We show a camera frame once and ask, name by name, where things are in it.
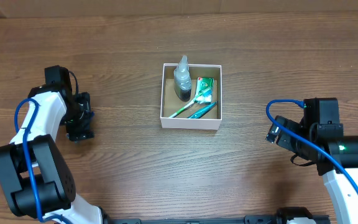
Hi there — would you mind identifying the white cardboard box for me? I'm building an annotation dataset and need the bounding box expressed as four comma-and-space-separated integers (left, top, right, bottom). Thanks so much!
160, 63, 223, 130

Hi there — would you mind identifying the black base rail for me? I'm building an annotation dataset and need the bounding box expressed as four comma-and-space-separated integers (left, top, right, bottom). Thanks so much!
102, 207, 331, 224

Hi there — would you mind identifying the green soap packet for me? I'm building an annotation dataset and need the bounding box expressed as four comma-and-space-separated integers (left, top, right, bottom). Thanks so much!
195, 77, 214, 104

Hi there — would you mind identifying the clear plastic bottle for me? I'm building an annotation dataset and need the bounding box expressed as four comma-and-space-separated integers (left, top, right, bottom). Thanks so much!
174, 55, 191, 101

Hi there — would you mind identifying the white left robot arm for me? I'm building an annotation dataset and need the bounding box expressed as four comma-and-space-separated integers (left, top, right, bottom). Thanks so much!
0, 65, 109, 223

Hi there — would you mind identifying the teal toothpaste tube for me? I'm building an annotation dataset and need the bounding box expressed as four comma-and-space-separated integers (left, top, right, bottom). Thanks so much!
187, 101, 219, 119

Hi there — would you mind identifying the green toothbrush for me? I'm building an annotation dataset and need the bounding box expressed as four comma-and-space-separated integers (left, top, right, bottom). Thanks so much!
169, 88, 212, 118

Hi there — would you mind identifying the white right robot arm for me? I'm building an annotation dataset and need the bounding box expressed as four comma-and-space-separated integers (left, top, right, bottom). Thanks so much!
265, 98, 358, 223

